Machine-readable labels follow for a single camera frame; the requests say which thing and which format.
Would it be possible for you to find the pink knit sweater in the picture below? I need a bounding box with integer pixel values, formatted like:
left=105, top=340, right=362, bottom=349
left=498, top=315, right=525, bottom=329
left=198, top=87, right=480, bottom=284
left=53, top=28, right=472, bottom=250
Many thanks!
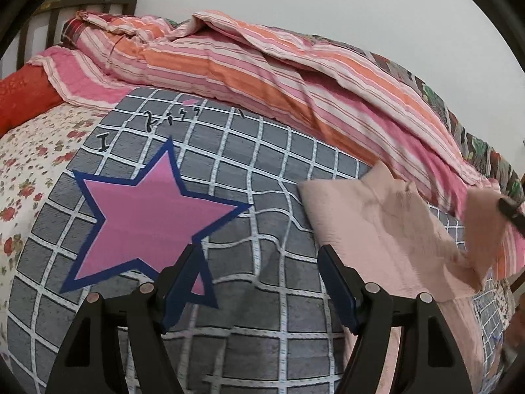
left=299, top=163, right=524, bottom=393

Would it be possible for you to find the grey checked star bedsheet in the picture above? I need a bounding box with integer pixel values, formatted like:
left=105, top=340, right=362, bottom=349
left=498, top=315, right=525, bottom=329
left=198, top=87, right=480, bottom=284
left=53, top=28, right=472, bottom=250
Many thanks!
left=5, top=86, right=514, bottom=394

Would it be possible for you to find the pink orange striped quilt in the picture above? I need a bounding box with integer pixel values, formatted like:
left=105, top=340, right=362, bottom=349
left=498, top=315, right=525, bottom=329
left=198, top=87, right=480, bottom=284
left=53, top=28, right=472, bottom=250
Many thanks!
left=26, top=10, right=525, bottom=282

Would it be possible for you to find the white floral bedsheet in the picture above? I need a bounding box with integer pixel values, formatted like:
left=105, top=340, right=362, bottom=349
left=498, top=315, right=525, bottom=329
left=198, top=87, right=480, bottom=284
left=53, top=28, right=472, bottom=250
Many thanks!
left=0, top=103, right=108, bottom=362

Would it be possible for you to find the red pillow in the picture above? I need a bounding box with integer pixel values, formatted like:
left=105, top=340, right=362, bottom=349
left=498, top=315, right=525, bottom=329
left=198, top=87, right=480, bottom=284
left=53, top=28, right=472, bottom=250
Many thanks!
left=0, top=64, right=63, bottom=136

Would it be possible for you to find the dark wooden headboard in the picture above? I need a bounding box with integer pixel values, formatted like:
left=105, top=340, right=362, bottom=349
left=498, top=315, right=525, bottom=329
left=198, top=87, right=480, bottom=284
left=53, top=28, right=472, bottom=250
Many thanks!
left=1, top=0, right=138, bottom=79

